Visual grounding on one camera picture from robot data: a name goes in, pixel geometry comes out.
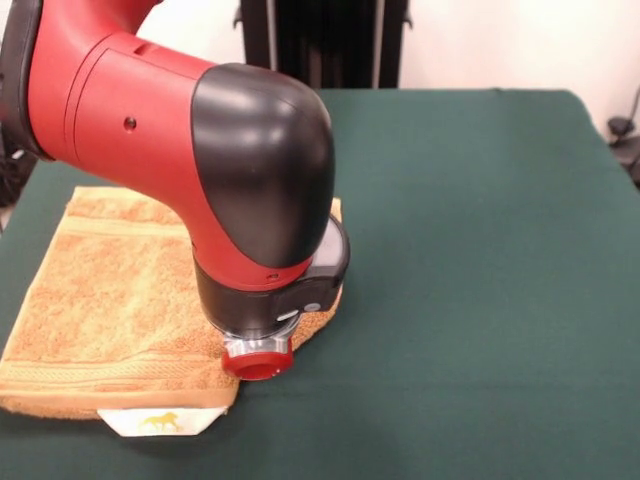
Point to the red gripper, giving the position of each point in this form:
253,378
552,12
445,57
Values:
257,364

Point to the orange terry towel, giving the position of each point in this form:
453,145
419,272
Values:
100,300

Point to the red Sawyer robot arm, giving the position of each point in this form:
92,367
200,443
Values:
200,175

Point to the dark green table cloth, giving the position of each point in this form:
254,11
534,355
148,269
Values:
500,250

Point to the small black adapter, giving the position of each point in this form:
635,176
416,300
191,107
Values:
619,127

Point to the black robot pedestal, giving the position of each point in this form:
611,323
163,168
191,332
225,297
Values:
325,40

